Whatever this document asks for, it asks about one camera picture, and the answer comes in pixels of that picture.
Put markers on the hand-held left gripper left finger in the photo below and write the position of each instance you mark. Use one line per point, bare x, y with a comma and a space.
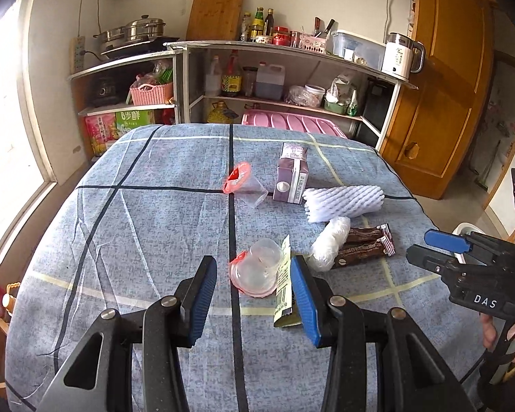
201, 300

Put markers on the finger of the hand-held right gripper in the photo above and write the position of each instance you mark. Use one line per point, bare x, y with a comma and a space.
425, 258
446, 240

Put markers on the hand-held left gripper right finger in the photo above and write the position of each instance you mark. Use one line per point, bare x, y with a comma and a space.
304, 304

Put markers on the white trash bin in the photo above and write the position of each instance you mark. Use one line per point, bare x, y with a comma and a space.
462, 225

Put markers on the pale green snack packet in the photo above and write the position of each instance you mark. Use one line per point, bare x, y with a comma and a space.
285, 292

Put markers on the clear cup with red lid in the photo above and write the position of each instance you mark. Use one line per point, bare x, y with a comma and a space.
244, 184
257, 270

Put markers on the brown coffee sachet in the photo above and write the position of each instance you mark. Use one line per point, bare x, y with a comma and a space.
364, 253
369, 232

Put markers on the clear plastic wrap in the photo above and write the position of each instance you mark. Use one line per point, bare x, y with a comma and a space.
330, 244

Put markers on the white foam fruit net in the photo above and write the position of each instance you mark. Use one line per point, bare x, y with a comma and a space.
343, 204

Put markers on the purple milk carton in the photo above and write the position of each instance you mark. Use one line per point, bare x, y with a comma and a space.
289, 176

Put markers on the person's right hand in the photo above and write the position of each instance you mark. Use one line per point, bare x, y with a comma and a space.
488, 330

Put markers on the wooden door knob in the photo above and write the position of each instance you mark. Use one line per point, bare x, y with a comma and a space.
411, 151

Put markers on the black cabinet appliance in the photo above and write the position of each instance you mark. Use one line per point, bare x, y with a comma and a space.
377, 107

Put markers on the wooden door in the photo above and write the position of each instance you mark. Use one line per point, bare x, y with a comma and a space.
446, 73

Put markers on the green bowl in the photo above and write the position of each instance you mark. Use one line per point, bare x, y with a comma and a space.
334, 106

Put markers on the white printed bag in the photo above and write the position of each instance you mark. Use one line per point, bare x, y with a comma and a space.
339, 88

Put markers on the yellow cooking oil bottle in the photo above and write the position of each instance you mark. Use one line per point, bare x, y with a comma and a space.
221, 113

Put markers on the white electric kettle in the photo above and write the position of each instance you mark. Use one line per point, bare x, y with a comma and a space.
397, 58

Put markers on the yellow cup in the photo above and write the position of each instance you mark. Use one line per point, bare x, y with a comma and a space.
12, 296

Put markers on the white plastic tub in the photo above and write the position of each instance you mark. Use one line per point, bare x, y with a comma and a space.
315, 94

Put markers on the pink printed carton box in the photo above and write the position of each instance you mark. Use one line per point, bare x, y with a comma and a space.
99, 133

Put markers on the crumpled clear plastic bag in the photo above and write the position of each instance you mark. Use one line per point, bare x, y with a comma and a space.
298, 96

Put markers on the clear plastic storage box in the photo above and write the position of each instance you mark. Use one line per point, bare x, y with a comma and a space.
358, 49

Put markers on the pink woven basket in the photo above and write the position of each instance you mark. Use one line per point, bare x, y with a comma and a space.
152, 94

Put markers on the white plastic bottle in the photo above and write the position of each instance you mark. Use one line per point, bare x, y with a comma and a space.
213, 79

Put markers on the dark lidded jar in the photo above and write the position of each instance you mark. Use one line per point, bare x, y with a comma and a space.
249, 83

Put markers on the soy sauce bottle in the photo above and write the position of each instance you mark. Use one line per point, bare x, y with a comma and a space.
231, 79

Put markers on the white jerry can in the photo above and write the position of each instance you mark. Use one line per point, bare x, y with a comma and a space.
270, 83

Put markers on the bag of green vegetables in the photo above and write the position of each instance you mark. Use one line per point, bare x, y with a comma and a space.
154, 75

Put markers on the black round appliance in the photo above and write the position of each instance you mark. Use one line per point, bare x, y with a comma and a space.
105, 90

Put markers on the pink utensil basket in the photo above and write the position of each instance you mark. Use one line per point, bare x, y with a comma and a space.
312, 43

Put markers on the tall white kitchen shelf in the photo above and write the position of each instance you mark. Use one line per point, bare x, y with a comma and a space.
283, 51

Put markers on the low white kitchen shelf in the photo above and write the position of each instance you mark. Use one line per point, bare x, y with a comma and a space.
111, 66

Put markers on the clear glass jar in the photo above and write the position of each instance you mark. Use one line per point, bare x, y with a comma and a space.
296, 38

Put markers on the black induction cooker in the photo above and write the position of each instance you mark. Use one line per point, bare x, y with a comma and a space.
141, 47

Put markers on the red lidded jar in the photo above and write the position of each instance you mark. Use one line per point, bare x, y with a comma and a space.
281, 36

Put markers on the window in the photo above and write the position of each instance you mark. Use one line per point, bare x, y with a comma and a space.
8, 116

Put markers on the small patterned bowl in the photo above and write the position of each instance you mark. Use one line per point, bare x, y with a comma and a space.
264, 38

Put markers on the small sauce bottle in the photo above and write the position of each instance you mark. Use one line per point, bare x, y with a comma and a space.
246, 28

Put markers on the white power strip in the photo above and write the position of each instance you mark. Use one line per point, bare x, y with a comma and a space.
77, 53

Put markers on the steel steamer pot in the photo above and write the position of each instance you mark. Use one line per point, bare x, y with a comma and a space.
133, 32

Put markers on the dark glass bottle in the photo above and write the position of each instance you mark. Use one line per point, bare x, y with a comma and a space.
269, 21

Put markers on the green glass bottle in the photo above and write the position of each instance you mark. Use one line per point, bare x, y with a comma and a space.
257, 23

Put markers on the wooden cutting board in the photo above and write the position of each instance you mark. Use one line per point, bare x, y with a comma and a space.
214, 13

